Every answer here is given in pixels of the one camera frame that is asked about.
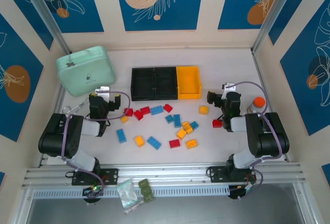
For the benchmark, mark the olive green block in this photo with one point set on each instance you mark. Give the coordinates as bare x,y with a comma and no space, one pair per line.
143,183
148,198
146,190

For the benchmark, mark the small clear plastic packet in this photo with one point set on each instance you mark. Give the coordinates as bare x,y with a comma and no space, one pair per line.
134,206

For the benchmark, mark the metal tongs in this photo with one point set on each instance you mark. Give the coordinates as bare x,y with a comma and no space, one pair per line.
80,105

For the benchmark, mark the red lego brick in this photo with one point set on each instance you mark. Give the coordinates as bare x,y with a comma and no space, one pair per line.
145,110
138,115
217,123
174,143
128,111
167,108

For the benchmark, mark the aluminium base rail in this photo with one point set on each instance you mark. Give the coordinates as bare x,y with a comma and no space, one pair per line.
165,171

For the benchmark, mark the yellow plastic bin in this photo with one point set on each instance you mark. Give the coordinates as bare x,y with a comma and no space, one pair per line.
189,82

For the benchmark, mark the clear plastic zip bag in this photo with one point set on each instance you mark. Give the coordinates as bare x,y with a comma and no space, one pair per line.
126,191

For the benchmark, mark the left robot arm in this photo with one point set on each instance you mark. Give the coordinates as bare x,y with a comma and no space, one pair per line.
59,136

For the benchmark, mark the mint green zip pouch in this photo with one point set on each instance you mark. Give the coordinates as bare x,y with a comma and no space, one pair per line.
85,69

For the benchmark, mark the small blue lego brick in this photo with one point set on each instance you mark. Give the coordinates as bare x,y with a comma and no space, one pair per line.
194,125
169,118

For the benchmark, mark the aluminium side rail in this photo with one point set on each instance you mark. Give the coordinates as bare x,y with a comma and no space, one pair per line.
258,66
59,98

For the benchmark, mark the small yellow lego brick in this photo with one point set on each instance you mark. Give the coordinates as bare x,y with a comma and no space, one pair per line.
124,119

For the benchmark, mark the orange-lid bottle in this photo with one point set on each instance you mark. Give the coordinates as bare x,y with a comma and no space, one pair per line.
258,102

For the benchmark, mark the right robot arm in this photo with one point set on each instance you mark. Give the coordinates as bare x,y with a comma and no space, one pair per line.
265,136

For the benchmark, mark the long yellow lego brick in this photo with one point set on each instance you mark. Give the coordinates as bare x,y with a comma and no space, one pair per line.
187,127

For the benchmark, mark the aluminium frame post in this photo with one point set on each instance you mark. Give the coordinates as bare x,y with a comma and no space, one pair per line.
270,15
46,15

